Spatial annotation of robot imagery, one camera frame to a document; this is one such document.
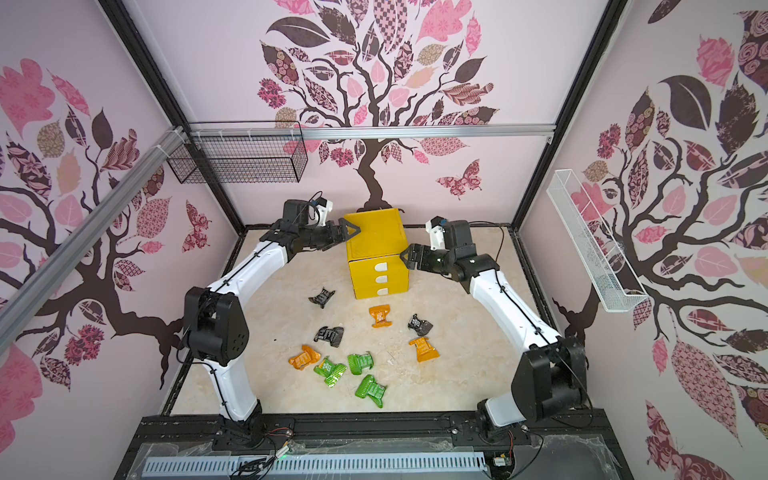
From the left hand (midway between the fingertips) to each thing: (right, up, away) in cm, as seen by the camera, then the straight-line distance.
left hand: (349, 236), depth 88 cm
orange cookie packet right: (+23, -34, -1) cm, 41 cm away
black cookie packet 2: (-5, -31, +2) cm, 31 cm away
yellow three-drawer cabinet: (+8, -5, -4) cm, 10 cm away
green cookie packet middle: (+3, -37, -4) cm, 37 cm away
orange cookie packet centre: (+9, -24, +6) cm, 27 cm away
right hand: (+18, -7, -7) cm, 21 cm away
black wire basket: (-36, +28, +7) cm, 46 cm away
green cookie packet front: (+7, -42, -8) cm, 43 cm away
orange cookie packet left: (-12, -35, -3) cm, 37 cm away
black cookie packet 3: (+23, -29, +4) cm, 37 cm away
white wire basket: (+68, -9, -14) cm, 70 cm away
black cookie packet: (-11, -20, +9) cm, 24 cm away
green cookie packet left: (-5, -39, -5) cm, 40 cm away
